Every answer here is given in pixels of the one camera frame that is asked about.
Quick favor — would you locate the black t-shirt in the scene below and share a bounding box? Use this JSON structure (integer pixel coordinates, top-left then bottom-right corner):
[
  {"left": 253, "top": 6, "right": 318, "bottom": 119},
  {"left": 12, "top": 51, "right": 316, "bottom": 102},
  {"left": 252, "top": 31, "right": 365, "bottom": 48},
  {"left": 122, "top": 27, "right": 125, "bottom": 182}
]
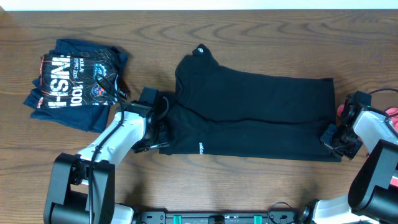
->
[{"left": 162, "top": 44, "right": 337, "bottom": 162}]

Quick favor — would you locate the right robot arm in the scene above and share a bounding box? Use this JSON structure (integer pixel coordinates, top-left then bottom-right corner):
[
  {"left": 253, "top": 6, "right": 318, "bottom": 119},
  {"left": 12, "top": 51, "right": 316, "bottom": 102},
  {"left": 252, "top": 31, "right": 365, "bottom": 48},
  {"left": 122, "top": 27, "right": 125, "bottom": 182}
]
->
[{"left": 305, "top": 110, "right": 397, "bottom": 224}]

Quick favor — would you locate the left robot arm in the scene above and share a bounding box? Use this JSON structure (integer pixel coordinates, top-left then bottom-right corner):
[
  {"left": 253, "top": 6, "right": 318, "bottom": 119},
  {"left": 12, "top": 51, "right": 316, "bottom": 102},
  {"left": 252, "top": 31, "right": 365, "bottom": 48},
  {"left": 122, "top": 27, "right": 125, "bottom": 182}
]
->
[{"left": 44, "top": 96, "right": 170, "bottom": 223}]

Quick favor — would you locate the red printed t-shirt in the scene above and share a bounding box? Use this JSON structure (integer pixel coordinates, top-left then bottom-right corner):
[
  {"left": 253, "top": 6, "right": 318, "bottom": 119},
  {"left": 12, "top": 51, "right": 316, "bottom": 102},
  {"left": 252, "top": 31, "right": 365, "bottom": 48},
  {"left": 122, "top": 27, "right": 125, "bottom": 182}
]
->
[{"left": 337, "top": 105, "right": 398, "bottom": 187}]

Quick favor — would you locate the folded navy printed t-shirt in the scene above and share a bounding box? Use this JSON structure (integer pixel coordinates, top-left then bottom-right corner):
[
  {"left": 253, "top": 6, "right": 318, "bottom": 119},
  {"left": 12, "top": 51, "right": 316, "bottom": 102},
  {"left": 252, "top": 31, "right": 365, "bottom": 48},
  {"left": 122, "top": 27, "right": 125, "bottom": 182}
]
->
[{"left": 24, "top": 39, "right": 128, "bottom": 133}]

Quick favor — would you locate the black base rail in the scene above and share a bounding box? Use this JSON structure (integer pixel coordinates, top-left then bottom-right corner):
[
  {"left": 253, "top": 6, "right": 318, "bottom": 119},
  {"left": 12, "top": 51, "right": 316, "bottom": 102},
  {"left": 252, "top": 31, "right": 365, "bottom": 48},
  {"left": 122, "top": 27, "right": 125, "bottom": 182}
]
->
[{"left": 105, "top": 203, "right": 312, "bottom": 224}]

